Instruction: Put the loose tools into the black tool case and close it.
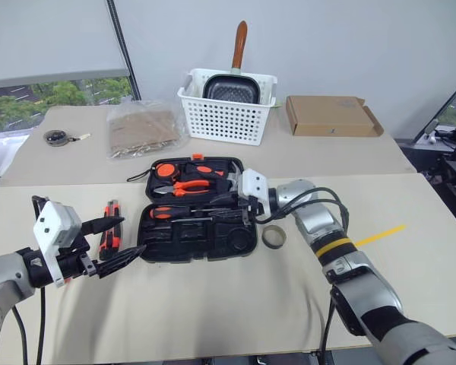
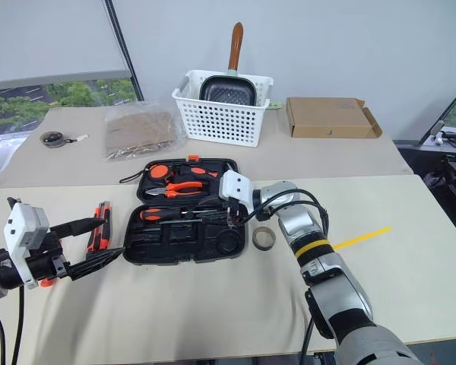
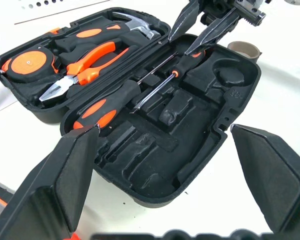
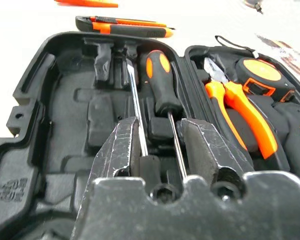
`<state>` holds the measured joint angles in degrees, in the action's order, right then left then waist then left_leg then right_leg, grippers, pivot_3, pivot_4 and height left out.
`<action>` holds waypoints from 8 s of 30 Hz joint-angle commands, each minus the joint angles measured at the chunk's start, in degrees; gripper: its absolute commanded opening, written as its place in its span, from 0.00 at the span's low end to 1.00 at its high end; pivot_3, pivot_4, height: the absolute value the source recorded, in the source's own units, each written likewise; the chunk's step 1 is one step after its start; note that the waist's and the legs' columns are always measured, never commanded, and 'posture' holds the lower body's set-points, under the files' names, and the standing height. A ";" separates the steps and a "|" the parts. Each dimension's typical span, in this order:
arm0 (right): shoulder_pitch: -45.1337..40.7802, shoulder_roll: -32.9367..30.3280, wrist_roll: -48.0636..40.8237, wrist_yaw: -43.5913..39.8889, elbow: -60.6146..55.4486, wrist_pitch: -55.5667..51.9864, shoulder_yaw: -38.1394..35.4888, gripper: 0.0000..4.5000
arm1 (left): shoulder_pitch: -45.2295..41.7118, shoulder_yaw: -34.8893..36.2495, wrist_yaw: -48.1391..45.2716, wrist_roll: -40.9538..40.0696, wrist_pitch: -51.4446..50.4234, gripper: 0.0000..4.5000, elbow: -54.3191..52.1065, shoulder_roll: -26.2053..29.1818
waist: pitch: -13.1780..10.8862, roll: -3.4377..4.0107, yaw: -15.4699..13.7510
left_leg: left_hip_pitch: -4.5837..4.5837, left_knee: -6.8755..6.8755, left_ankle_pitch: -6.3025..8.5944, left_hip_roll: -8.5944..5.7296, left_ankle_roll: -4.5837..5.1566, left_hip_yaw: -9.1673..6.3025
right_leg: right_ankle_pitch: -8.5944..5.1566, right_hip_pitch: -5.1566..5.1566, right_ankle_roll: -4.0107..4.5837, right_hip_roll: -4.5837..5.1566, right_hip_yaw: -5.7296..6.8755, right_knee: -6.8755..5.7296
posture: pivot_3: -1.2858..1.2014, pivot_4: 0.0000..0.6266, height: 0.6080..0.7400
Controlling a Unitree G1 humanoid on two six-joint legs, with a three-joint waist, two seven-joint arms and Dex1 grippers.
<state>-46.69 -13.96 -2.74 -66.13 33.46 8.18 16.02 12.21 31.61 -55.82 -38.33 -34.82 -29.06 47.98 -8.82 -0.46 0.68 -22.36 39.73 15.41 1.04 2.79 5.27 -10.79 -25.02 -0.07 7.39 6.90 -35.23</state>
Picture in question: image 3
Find large black orange screwdriver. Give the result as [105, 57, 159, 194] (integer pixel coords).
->
[73, 51, 179, 131]

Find black plastic tool case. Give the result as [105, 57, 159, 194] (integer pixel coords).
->
[0, 6, 263, 210]

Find small black orange screwdriver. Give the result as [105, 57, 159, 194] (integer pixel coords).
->
[129, 48, 206, 115]

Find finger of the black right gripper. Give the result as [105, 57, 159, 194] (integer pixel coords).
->
[167, 0, 201, 41]
[184, 7, 241, 56]

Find white perforated plastic basket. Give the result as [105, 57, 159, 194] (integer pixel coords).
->
[17, 0, 108, 11]

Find orange black tape measure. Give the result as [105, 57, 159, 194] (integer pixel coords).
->
[0, 47, 63, 98]

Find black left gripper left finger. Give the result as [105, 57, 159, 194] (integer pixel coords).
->
[0, 124, 101, 240]

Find hammer with black orange handle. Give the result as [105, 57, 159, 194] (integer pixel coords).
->
[54, 11, 164, 55]

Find orange handled pliers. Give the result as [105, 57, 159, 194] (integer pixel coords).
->
[38, 41, 131, 103]

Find brown cardboard tape roll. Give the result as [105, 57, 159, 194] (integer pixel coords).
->
[226, 40, 262, 62]

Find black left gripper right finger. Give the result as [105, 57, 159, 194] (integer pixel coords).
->
[229, 123, 300, 234]

